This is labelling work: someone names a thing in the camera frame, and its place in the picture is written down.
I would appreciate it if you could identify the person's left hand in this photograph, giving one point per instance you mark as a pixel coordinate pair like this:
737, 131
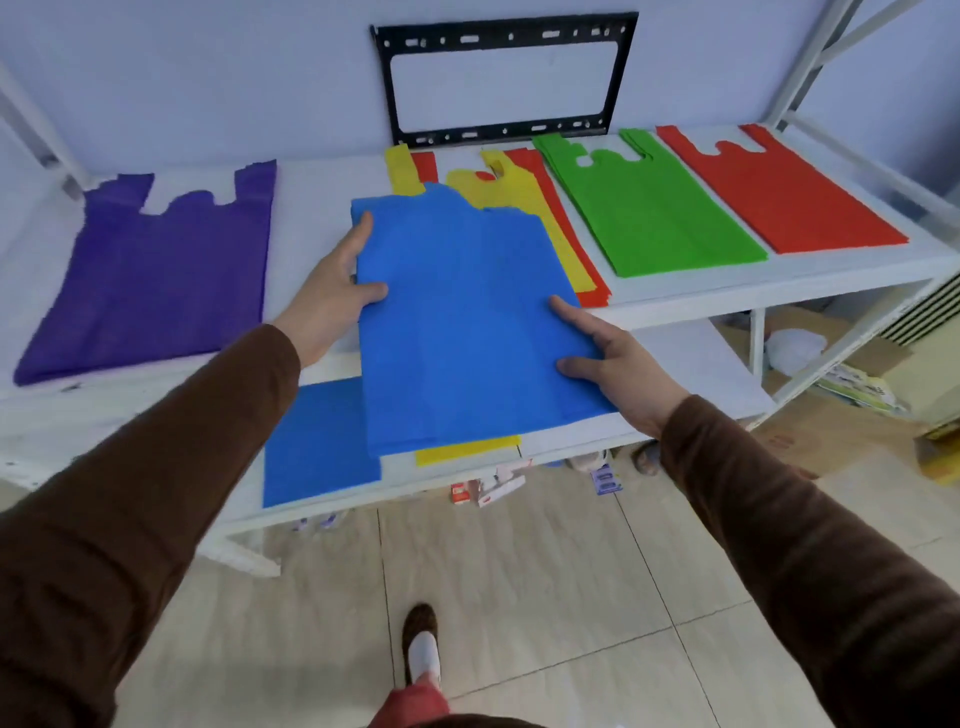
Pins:
326, 307

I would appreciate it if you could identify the person's right hand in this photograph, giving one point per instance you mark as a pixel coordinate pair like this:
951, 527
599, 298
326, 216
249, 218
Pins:
630, 375

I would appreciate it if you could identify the person's left thumb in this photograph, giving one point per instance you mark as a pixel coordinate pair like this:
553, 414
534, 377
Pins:
371, 293

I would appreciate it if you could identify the person's right thumb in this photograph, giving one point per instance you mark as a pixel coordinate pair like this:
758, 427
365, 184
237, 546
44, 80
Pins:
577, 367

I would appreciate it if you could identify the blue non-woven vest bag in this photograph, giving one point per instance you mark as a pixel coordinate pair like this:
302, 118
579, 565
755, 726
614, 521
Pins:
465, 322
319, 442

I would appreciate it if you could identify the person's left forearm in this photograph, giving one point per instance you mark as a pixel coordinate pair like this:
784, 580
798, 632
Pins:
150, 487

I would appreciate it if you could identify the person's right forearm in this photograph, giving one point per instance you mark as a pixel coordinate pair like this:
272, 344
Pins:
810, 555

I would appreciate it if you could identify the red non-woven vest bag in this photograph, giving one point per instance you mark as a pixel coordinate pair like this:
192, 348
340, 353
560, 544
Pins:
594, 298
787, 195

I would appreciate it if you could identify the grey sandal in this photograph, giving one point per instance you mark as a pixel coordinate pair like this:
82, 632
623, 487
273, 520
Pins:
646, 459

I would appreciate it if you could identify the blue and white small packet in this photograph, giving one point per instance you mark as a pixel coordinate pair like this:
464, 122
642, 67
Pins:
604, 480

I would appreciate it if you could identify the white non-woven bag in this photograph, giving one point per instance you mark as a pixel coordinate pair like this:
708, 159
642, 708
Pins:
705, 367

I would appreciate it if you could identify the yellow non-woven vest bag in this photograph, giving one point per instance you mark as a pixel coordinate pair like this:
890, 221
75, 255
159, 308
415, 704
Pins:
517, 193
465, 451

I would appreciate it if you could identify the red and white small box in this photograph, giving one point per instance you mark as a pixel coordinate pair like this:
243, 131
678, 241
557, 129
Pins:
491, 491

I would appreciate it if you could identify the green non-woven vest bag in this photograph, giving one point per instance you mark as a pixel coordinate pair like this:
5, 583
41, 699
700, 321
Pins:
652, 210

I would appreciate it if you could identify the purple non-woven vest bag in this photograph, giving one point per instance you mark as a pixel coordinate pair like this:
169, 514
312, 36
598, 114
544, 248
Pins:
157, 285

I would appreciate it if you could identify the white plastic bag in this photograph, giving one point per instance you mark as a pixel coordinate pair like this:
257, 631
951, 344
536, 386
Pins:
793, 350

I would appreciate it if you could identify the white metal shelf rack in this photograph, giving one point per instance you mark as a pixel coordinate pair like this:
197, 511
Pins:
787, 281

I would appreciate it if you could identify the flat brown cardboard sheet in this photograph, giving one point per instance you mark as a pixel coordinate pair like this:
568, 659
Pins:
825, 431

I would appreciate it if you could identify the printed paper packets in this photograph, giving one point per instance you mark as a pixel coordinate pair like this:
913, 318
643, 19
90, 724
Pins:
862, 388

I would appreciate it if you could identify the brown slipper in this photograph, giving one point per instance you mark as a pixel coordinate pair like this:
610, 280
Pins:
420, 622

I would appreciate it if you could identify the beige air conditioner unit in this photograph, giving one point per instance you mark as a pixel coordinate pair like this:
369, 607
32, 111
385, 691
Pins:
926, 360

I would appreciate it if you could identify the yellow box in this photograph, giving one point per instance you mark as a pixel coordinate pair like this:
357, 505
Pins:
943, 454

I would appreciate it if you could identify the red trouser leg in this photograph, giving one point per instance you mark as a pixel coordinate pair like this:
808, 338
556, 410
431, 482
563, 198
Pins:
409, 709

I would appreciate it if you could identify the black metal wall bracket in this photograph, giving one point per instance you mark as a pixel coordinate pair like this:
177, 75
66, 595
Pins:
382, 75

